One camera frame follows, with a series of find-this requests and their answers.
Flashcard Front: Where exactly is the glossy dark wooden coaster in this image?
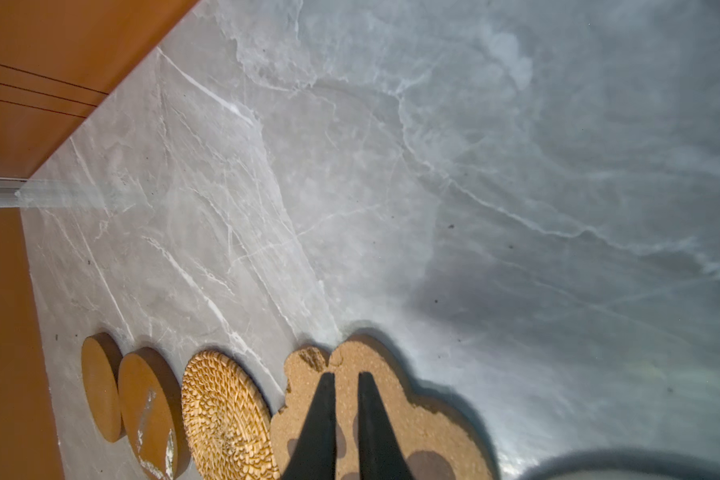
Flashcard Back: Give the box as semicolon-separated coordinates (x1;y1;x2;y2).
118;347;191;479

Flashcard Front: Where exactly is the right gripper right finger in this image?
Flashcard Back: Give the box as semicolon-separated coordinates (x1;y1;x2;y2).
358;372;414;480

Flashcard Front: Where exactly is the cork paw print coaster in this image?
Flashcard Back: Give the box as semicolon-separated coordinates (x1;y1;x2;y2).
271;335;495;479

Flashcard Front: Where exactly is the woven rattan round coaster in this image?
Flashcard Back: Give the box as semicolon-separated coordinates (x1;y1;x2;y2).
181;350;281;479

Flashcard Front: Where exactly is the white rainbow stitched coaster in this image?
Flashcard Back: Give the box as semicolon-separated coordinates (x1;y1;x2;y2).
524;465;720;480

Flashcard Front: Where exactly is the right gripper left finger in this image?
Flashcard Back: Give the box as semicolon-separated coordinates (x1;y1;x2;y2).
282;373;337;480

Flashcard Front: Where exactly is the matte brown wooden coaster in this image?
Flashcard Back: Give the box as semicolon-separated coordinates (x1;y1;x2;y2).
81;332;124;443

